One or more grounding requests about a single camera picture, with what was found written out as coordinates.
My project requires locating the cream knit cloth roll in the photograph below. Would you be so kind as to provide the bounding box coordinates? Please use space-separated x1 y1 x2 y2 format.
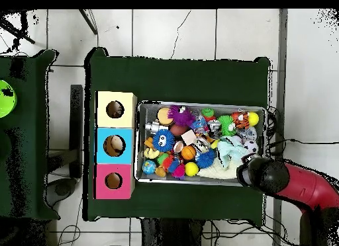
198 160 240 180

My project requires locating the brown toy football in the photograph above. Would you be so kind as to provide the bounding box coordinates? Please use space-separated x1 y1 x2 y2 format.
170 123 189 138

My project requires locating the dark green tablecloth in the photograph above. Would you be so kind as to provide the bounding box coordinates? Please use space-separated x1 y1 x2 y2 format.
83 47 271 227

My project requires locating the blue fuzzy monster toy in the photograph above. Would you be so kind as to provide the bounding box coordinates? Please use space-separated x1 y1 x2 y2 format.
153 129 176 153

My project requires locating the wooden three-hole box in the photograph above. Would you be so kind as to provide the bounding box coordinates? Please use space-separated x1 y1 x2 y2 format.
94 90 138 201

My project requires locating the yellow ball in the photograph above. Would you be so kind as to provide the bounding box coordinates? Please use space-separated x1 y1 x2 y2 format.
185 161 200 178

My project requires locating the lime green round object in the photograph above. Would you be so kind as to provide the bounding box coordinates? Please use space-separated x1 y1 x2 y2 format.
0 79 17 119

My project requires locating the green covered side table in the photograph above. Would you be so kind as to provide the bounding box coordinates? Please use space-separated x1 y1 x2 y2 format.
0 49 59 222

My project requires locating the mint green knit cloth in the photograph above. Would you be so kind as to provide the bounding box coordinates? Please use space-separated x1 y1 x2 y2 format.
216 137 252 170

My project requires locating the black tripod leg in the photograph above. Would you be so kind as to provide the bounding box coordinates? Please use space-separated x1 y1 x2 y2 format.
0 15 36 45
79 9 99 35

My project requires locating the orange tiger plush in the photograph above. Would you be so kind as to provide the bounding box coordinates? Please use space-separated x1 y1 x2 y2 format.
231 111 251 130

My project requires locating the black upright bar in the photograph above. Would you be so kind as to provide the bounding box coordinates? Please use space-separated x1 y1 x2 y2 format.
70 84 85 179

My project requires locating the black and white soccer ball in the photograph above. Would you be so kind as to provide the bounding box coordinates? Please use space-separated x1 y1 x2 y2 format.
243 140 260 155

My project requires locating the purple spiky ball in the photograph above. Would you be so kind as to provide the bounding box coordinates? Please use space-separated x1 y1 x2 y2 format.
168 103 197 128

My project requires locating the clear mesh bin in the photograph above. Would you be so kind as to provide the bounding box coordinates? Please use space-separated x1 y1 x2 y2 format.
136 100 268 188

